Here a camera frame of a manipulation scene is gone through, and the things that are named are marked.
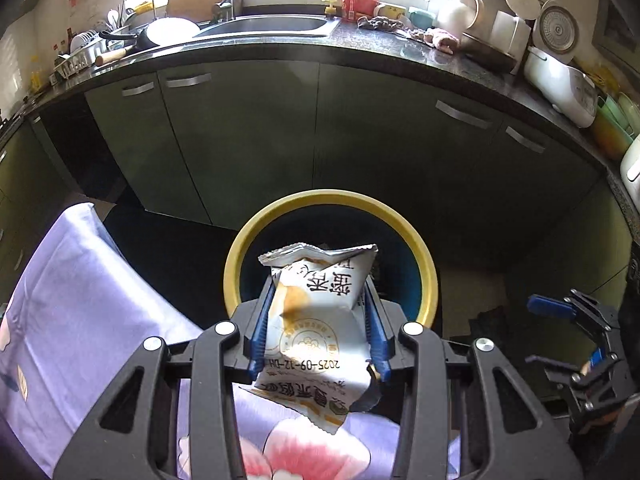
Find purple floral tablecloth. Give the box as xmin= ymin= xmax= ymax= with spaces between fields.
xmin=0 ymin=202 xmax=461 ymax=480

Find teal container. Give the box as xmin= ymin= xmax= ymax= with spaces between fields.
xmin=407 ymin=6 xmax=437 ymax=30

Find white snack packet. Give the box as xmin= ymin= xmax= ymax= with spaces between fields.
xmin=239 ymin=242 xmax=379 ymax=436

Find grey rag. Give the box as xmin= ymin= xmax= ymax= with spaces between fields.
xmin=356 ymin=16 xmax=411 ymax=31

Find steel sink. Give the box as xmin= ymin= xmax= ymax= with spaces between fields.
xmin=192 ymin=14 xmax=341 ymax=41

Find white round perforated lid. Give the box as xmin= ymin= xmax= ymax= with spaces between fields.
xmin=532 ymin=0 xmax=581 ymax=56

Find white square container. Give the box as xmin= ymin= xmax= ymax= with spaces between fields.
xmin=489 ymin=10 xmax=532 ymax=56

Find white rice cooker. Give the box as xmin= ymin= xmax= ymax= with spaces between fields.
xmin=523 ymin=46 xmax=599 ymax=128

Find green plastic container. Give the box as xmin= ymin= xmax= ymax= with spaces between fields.
xmin=592 ymin=92 xmax=640 ymax=161

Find dark stone kitchen counter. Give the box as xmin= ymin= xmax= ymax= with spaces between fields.
xmin=0 ymin=10 xmax=640 ymax=241

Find yellow and white bowl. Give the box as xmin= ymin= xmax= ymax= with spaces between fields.
xmin=372 ymin=2 xmax=408 ymax=20

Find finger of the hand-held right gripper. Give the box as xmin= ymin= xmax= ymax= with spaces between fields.
xmin=526 ymin=288 xmax=623 ymax=348
xmin=525 ymin=350 xmax=616 ymax=391

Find yellow rimmed blue trash bin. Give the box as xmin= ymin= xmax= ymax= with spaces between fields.
xmin=223 ymin=189 xmax=440 ymax=333

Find green kitchen cabinets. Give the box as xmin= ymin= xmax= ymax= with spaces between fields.
xmin=0 ymin=57 xmax=621 ymax=281

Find white round dish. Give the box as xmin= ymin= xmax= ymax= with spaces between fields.
xmin=504 ymin=0 xmax=542 ymax=21

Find wooden rolling pin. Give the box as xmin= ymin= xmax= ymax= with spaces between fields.
xmin=95 ymin=46 xmax=136 ymax=67

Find white appliance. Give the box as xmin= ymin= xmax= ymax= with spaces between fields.
xmin=619 ymin=137 xmax=640 ymax=191

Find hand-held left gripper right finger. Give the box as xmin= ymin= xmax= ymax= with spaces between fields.
xmin=362 ymin=280 xmax=586 ymax=480

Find white dish rack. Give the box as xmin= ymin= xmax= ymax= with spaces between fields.
xmin=54 ymin=30 xmax=118 ymax=78

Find red bowl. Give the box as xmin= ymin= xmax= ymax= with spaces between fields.
xmin=340 ymin=0 xmax=383 ymax=22

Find pink rag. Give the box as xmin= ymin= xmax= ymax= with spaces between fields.
xmin=425 ymin=27 xmax=460 ymax=55

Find white jug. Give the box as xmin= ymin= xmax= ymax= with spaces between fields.
xmin=436 ymin=0 xmax=486 ymax=41

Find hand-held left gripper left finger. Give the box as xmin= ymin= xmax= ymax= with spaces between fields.
xmin=52 ymin=285 xmax=278 ymax=480

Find black frying pan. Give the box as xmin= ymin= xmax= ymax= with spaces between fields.
xmin=98 ymin=27 xmax=161 ymax=52

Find white plate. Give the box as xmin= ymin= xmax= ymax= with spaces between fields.
xmin=147 ymin=17 xmax=201 ymax=46

